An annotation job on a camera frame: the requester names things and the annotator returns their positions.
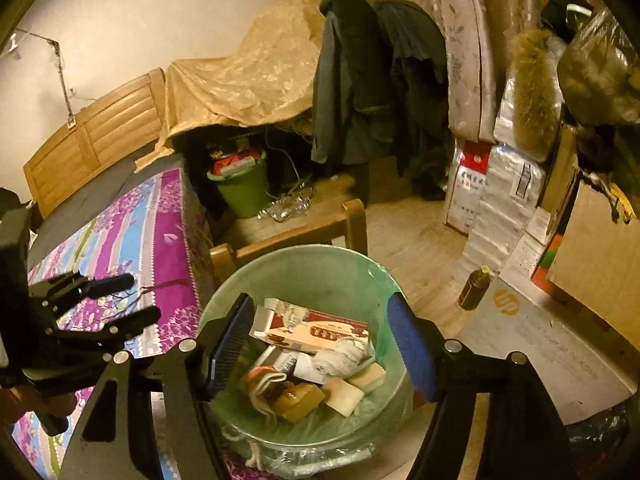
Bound brown printed box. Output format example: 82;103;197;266
248;298;371;356

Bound clear plastic bag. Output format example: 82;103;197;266
557;7;640;126

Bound red white packet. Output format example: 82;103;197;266
212;152;263;178

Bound large cardboard box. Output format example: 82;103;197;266
547;125;640;351

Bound beige block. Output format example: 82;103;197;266
347;362;388;393
322;377;365;417

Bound green bucket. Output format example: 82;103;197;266
207;150;271;218

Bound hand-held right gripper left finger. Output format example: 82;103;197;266
60;292;257;480

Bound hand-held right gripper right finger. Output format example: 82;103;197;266
385;291;571;480

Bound gold patterned cloth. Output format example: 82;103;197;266
135;0;331;173

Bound orange green box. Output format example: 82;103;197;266
530;237;561;291

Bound grey jacket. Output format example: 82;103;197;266
310;0;396;166

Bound black jacket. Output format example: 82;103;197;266
375;0;451;176

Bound fur trimmed coat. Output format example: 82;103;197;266
507;27;566;161

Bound white wrapper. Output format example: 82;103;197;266
312;337;368;377

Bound tan square block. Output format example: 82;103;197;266
272;382;326;422

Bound stack of plastic wrapped packs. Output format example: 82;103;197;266
460;75;551;281

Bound clear glassware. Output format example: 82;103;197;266
257;187;316;223

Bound string lights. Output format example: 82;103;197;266
0;27;78;128

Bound red white carton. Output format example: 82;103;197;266
445;140;488;236

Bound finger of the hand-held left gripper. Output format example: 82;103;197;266
30;272;136;317
47;306;162;357

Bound green lined trash bin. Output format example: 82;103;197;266
197;244;416;466

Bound striped floral blanket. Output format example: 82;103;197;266
10;167;216;480

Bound orange white mesh pouch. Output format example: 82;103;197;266
242;366;281;411

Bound black hat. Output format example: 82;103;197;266
540;0;596;41

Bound wooden chair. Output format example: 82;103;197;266
210;180;368;291

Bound wooden headboard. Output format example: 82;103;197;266
22;67;168;218

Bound grey flat box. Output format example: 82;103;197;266
452;272;633;426

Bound white medicine box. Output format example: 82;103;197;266
272;347;328;383

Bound brown bottle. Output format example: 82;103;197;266
457;266;493;311

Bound dark plastic bag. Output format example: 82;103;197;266
565;400;631;480

